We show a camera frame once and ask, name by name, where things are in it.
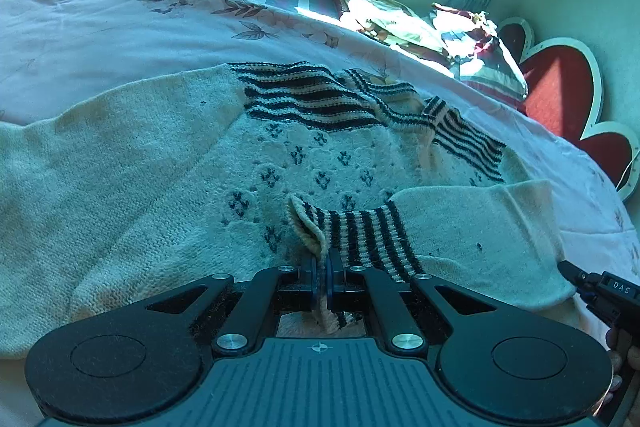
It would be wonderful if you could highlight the cream knitted striped sweater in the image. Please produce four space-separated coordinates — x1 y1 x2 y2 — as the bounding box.
1 63 576 359

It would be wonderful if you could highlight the red heart-shaped headboard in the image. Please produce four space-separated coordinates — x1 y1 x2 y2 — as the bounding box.
498 17 639 200

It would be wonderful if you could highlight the striped pillow with pillowcase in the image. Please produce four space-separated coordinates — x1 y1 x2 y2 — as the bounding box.
452 37 528 109

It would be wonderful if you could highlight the crumpled colourful blanket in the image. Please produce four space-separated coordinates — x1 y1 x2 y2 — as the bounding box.
333 0 500 67

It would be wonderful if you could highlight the pink floral bed quilt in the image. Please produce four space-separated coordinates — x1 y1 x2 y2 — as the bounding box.
0 0 640 427

